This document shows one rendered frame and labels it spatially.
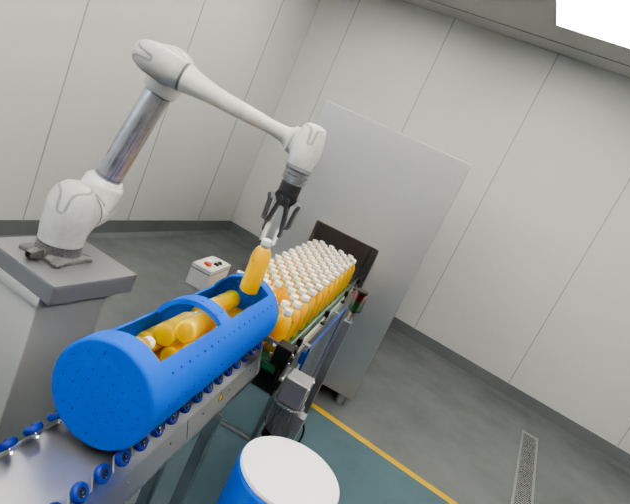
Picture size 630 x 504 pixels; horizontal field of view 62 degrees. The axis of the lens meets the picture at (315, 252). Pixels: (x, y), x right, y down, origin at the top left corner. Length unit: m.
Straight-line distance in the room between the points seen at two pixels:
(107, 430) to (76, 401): 0.10
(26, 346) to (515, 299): 4.89
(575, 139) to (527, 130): 0.46
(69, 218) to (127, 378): 0.79
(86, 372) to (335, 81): 5.59
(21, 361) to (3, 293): 0.24
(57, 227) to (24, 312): 0.30
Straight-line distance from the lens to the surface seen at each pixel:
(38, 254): 1.99
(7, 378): 2.12
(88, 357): 1.36
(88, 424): 1.43
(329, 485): 1.50
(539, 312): 5.96
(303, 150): 1.78
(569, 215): 5.88
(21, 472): 1.40
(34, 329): 1.99
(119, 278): 2.03
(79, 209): 1.94
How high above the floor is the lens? 1.89
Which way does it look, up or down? 14 degrees down
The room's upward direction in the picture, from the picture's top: 24 degrees clockwise
